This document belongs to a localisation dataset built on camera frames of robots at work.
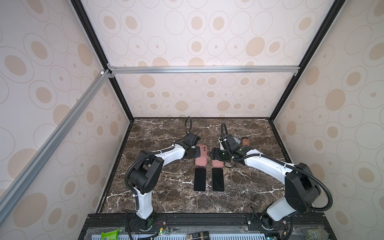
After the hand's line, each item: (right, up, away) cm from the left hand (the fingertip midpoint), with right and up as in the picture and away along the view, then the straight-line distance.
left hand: (201, 150), depth 94 cm
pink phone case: (+10, -7, -3) cm, 12 cm away
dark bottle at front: (-3, -35, -26) cm, 44 cm away
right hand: (+7, -1, -6) cm, 9 cm away
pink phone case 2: (0, -7, +1) cm, 7 cm away
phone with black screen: (+9, -17, -7) cm, 20 cm away
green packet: (-43, -36, -25) cm, 61 cm away
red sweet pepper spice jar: (+30, +6, +8) cm, 32 cm away
